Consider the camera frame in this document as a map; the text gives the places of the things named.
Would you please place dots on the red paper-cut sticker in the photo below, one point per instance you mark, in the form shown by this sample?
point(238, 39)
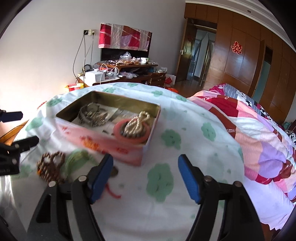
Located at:
point(236, 47)

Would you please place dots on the white box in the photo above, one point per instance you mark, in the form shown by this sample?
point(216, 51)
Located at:
point(94, 77)

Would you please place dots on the wooden door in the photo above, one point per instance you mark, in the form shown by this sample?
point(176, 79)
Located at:
point(185, 51)

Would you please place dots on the pink bangle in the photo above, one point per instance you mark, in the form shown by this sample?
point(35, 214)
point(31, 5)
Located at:
point(118, 134)

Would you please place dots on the red white cloth cover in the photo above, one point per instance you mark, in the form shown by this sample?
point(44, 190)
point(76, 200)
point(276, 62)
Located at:
point(122, 36)

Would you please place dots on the orange item on floor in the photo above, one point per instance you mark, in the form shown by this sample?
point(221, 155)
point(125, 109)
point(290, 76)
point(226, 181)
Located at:
point(171, 89)

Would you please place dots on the wall power outlet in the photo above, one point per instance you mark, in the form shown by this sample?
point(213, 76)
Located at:
point(89, 32)

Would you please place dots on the pink tin box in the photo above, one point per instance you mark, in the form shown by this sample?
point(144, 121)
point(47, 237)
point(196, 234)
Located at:
point(104, 143)

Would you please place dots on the clear plastic bag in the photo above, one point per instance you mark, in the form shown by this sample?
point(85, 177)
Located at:
point(126, 56)

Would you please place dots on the yellow red waste bin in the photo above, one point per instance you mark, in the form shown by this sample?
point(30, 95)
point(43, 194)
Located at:
point(74, 87)

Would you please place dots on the wooden wardrobe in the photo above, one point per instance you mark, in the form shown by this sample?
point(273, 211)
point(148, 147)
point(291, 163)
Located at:
point(249, 69)

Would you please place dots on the black television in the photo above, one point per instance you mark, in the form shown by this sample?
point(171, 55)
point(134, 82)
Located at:
point(108, 54)

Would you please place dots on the printed paper booklet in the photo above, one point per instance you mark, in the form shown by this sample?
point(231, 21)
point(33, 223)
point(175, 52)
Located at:
point(114, 113)

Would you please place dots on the wooden tv cabinet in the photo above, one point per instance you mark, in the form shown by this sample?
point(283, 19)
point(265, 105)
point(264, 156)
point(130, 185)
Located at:
point(157, 78)

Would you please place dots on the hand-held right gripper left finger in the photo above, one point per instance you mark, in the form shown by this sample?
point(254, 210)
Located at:
point(100, 183)

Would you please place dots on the white red paper bag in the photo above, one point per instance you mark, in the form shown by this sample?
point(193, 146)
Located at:
point(170, 80)

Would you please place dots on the white mug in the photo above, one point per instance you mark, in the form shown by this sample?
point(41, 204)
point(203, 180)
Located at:
point(143, 60)

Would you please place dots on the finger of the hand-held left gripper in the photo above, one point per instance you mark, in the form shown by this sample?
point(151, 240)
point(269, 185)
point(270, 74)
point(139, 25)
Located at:
point(27, 141)
point(12, 115)

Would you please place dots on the pink patchwork quilt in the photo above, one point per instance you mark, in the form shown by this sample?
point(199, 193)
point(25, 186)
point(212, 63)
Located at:
point(254, 139)

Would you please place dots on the green jade bangle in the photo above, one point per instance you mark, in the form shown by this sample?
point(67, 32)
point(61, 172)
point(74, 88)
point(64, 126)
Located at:
point(76, 155)

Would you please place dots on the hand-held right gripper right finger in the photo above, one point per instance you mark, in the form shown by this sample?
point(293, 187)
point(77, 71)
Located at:
point(190, 183)

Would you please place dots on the white green-cloud bedsheet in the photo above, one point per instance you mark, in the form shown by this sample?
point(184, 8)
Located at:
point(196, 115)

